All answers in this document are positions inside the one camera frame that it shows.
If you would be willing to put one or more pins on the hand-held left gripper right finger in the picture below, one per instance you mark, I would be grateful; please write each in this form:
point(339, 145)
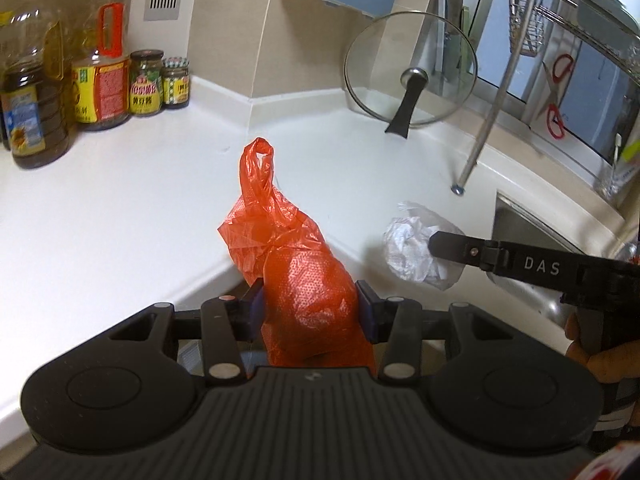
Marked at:
point(365, 312)

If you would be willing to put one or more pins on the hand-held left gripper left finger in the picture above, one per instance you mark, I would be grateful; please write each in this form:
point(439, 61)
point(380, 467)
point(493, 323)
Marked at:
point(257, 310)

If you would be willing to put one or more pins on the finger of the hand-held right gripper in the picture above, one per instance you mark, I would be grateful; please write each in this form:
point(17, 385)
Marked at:
point(450, 246)

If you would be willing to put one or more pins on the white tissue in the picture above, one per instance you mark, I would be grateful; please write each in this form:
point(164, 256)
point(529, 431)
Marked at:
point(407, 250)

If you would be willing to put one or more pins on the orange plastic bag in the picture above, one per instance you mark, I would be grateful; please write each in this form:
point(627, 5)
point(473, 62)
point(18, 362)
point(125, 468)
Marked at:
point(300, 285)

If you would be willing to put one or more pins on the person's right hand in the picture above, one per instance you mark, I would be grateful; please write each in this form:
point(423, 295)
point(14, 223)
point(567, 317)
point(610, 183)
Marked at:
point(615, 367)

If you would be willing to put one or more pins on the stainless steel sink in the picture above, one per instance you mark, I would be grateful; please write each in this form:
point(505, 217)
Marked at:
point(525, 230)

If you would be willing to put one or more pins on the clear glass tumbler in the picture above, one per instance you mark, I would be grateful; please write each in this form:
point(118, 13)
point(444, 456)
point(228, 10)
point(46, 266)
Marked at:
point(610, 180)

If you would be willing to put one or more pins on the glass pot lid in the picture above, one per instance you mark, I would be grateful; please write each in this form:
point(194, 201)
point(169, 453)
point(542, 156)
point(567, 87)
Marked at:
point(405, 110)

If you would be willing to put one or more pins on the sauce jar with checked lid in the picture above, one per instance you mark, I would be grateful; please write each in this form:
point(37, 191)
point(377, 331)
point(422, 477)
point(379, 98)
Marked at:
point(176, 87)

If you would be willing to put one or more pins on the pickle jar with dark lid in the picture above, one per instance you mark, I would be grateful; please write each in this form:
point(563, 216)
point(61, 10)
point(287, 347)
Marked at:
point(146, 90)

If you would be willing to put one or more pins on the white bowl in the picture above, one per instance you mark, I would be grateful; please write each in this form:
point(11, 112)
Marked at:
point(610, 5)

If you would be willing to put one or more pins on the dark oil bottle blue label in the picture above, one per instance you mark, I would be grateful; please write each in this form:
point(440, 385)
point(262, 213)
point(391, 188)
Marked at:
point(35, 120)

